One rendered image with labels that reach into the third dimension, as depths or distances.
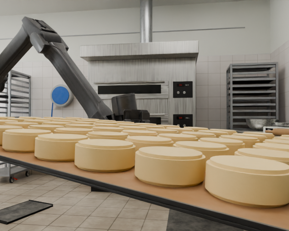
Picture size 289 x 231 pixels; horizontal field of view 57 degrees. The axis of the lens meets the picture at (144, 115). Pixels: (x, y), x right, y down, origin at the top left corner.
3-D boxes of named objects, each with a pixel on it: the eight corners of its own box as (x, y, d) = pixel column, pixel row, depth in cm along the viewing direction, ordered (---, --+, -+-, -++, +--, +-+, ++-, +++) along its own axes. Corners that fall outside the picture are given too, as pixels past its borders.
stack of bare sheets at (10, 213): (28, 201, 330) (28, 199, 330) (52, 206, 312) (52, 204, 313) (-20, 217, 276) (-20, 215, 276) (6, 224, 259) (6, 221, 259)
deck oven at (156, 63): (79, 196, 353) (79, 45, 356) (105, 177, 471) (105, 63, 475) (199, 201, 330) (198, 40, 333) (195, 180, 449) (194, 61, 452)
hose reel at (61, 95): (74, 145, 485) (74, 85, 486) (70, 145, 470) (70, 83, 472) (52, 145, 491) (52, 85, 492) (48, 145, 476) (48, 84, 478)
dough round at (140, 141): (179, 157, 29) (180, 138, 29) (161, 164, 24) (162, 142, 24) (137, 151, 31) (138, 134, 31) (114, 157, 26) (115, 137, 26)
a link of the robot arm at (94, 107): (52, 44, 97) (26, 40, 88) (60, 32, 95) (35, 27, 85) (119, 138, 88) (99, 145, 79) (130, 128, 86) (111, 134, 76)
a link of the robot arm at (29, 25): (50, 12, 95) (26, 5, 87) (67, 44, 94) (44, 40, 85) (-9, 80, 116) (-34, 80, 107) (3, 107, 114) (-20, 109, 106)
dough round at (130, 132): (135, 142, 39) (135, 129, 39) (164, 146, 36) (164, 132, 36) (112, 145, 35) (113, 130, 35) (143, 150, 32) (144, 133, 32)
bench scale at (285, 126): (262, 133, 267) (262, 124, 267) (295, 133, 266) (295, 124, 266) (276, 135, 237) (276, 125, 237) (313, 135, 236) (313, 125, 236)
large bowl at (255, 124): (242, 129, 355) (242, 118, 356) (273, 129, 350) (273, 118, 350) (249, 131, 317) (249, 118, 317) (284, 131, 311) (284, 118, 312)
